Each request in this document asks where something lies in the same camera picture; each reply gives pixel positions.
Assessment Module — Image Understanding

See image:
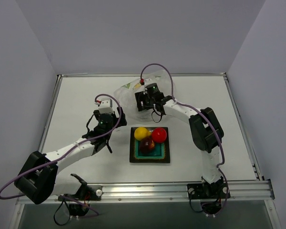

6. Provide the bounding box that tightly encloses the translucent plastic bag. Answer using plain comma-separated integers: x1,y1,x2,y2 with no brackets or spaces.
114,70,171,122

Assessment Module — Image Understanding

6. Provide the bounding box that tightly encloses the yellow fake lemon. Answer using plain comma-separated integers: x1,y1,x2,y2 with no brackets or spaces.
134,127,152,141

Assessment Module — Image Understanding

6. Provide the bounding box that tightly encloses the red fake apple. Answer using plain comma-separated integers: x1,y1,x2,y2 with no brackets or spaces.
151,127,167,144

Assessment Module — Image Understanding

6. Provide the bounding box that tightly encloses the dark purple fake fruit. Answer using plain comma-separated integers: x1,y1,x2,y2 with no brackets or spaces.
139,137,155,154

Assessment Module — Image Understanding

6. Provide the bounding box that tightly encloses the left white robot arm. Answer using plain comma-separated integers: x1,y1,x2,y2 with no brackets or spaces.
14,107,127,204

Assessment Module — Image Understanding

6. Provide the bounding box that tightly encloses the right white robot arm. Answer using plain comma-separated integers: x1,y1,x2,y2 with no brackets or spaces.
134,83,225,197

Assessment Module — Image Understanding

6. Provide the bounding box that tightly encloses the teal square ceramic plate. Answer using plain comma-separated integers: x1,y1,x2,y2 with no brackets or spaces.
129,127,171,164

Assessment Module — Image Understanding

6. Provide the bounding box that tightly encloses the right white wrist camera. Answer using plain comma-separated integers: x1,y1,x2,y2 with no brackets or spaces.
139,78,154,87

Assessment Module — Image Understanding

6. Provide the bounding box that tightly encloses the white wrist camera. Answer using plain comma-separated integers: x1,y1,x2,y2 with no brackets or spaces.
95,97,114,115
139,78,154,87

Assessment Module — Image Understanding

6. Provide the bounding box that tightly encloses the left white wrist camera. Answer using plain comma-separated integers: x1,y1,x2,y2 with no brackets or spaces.
95,97,114,115

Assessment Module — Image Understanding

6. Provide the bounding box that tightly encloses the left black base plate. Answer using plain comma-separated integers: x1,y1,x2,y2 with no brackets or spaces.
63,185,103,201

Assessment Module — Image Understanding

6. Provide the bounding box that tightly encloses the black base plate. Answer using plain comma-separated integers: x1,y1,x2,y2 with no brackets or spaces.
187,183,227,199
63,185,103,201

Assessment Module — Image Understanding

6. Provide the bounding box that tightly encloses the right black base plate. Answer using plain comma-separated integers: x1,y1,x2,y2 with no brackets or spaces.
187,183,227,199

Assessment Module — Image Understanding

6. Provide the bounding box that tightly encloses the aluminium mounting rail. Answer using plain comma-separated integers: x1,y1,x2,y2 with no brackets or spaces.
98,181,275,203

